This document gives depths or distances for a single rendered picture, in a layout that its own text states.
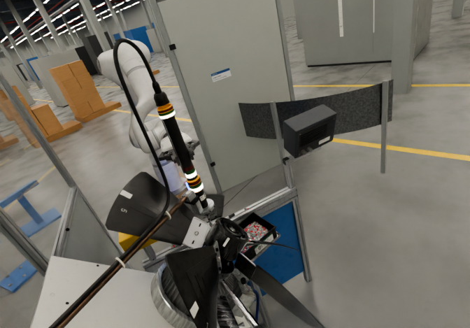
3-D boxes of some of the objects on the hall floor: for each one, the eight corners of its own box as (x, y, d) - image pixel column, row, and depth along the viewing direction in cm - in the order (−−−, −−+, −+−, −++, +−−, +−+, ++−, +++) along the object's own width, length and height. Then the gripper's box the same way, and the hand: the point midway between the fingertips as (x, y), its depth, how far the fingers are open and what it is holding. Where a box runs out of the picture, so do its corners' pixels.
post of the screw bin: (272, 339, 164) (242, 254, 126) (269, 335, 166) (238, 251, 128) (275, 335, 166) (246, 250, 128) (272, 332, 168) (243, 247, 130)
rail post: (307, 282, 190) (292, 201, 153) (303, 278, 193) (288, 197, 156) (312, 280, 191) (298, 197, 154) (308, 275, 194) (294, 194, 157)
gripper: (145, 139, 88) (152, 159, 73) (191, 121, 93) (206, 136, 77) (154, 158, 92) (162, 180, 76) (198, 140, 96) (214, 157, 80)
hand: (183, 156), depth 78 cm, fingers closed on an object, 4 cm apart
